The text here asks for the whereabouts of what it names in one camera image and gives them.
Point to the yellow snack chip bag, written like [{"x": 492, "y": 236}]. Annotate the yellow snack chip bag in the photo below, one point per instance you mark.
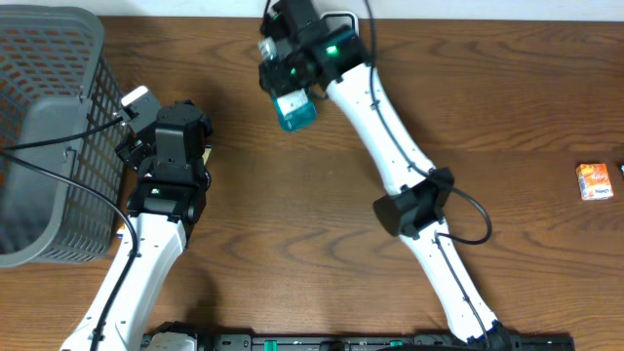
[{"x": 122, "y": 230}]

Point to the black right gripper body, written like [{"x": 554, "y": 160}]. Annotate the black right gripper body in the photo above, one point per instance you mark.
[{"x": 291, "y": 66}]

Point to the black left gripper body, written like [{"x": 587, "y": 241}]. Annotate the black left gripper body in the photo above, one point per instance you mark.
[{"x": 136, "y": 142}]

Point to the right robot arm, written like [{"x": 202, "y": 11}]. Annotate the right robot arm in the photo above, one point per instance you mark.
[{"x": 416, "y": 190}]

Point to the white barcode scanner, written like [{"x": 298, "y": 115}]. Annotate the white barcode scanner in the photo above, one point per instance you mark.
[{"x": 338, "y": 19}]

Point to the teal mouthwash bottle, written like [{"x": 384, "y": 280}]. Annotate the teal mouthwash bottle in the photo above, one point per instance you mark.
[{"x": 295, "y": 110}]

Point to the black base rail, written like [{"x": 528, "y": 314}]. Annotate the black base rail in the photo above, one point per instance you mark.
[{"x": 170, "y": 341}]

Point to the small orange snack packet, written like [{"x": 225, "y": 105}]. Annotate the small orange snack packet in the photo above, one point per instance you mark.
[{"x": 594, "y": 182}]

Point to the grey plastic mesh basket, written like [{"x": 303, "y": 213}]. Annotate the grey plastic mesh basket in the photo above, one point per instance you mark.
[{"x": 59, "y": 98}]

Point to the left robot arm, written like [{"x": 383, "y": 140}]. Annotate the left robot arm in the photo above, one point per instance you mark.
[{"x": 168, "y": 201}]

